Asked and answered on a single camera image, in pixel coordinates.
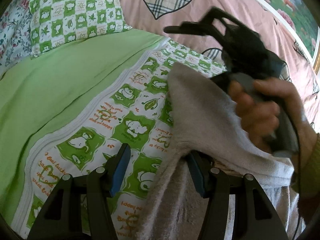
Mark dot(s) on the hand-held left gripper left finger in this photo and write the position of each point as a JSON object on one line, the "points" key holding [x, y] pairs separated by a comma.
{"points": [[121, 171]]}

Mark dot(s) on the green checked pillow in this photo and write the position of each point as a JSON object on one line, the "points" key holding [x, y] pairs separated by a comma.
{"points": [[80, 15]]}

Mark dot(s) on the plain green bed sheet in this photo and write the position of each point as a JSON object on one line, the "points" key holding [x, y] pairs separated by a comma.
{"points": [[62, 80]]}

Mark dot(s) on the green checked printed quilt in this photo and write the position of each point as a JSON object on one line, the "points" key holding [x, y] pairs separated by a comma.
{"points": [[120, 120]]}

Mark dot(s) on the grey fleece garment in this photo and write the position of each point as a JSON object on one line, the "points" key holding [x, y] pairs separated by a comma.
{"points": [[200, 105]]}

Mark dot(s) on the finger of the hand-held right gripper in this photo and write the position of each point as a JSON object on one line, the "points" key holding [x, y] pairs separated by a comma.
{"points": [[187, 28], [217, 13]]}

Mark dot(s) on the floral bed sheet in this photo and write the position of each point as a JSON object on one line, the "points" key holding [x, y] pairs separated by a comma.
{"points": [[15, 30]]}

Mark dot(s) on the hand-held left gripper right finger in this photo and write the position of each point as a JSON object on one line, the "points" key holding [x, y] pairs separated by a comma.
{"points": [[198, 173]]}

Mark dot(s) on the gold framed wall picture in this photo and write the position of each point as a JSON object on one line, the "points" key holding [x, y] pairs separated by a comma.
{"points": [[287, 2]]}

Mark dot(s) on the person's right forearm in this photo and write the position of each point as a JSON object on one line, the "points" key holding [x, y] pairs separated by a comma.
{"points": [[308, 160]]}

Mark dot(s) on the person's right hand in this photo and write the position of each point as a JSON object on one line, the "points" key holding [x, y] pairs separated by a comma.
{"points": [[260, 115]]}

